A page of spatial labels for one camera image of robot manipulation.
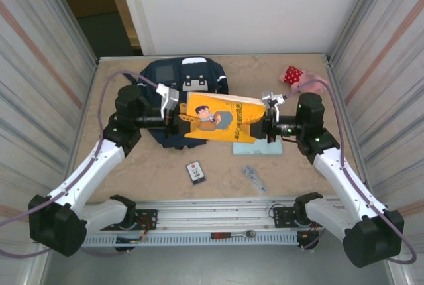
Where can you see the light blue pencil case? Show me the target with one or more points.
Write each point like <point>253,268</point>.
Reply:
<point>261,149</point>

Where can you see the yellow cartoon cover book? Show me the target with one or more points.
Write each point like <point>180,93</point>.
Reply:
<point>225,122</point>

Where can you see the navy blue backpack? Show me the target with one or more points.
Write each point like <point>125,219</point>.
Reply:
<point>217,81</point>

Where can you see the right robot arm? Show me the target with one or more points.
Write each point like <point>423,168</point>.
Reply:
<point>351,182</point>

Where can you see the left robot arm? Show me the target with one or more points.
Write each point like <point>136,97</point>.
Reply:
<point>96,162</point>

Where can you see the pink plush toy red dress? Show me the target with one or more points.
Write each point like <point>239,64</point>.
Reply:
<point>293,74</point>

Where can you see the small black white-labelled packet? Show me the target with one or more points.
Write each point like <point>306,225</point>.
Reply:
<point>196,173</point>

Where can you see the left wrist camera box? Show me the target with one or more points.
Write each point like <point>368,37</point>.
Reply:
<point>170,99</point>

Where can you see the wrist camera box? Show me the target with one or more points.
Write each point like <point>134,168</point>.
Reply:
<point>273,97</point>
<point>170,99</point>

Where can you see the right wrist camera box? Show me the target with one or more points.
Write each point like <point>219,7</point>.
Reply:
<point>273,97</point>

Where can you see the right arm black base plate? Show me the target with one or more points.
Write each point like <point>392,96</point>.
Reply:
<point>285,217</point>

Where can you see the beige door frame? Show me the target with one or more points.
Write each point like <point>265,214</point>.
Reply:
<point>127,16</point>

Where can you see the aluminium rail frame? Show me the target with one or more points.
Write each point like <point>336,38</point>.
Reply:
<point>215,213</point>

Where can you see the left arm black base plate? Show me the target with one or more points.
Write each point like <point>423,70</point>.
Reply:
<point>147,218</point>

